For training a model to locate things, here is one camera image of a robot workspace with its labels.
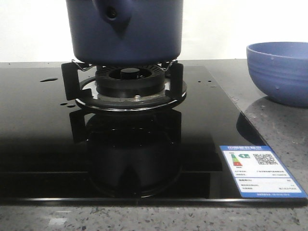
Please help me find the blue energy label sticker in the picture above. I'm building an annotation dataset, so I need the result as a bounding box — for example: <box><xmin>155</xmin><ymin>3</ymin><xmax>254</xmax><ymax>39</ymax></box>
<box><xmin>220</xmin><ymin>145</ymin><xmax>308</xmax><ymax>198</ymax></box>

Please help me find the black gas burner head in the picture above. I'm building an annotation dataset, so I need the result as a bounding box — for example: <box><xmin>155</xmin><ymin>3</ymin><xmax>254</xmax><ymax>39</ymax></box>
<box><xmin>95</xmin><ymin>65</ymin><xmax>165</xmax><ymax>98</ymax></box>

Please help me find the black pot support grate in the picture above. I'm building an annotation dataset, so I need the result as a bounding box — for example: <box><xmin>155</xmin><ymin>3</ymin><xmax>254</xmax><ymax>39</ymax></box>
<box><xmin>61</xmin><ymin>60</ymin><xmax>187</xmax><ymax>111</ymax></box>

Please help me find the dark blue cooking pot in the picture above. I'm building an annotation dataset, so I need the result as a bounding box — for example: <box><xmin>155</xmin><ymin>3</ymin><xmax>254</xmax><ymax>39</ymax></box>
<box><xmin>66</xmin><ymin>0</ymin><xmax>183</xmax><ymax>66</ymax></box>

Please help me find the black glass gas stove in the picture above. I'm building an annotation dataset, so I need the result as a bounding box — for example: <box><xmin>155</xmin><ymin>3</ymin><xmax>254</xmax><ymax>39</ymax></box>
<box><xmin>0</xmin><ymin>66</ymin><xmax>308</xmax><ymax>207</ymax></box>

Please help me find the light blue bowl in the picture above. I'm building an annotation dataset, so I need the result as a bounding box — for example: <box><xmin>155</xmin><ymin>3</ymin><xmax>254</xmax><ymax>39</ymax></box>
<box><xmin>246</xmin><ymin>41</ymin><xmax>308</xmax><ymax>107</ymax></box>

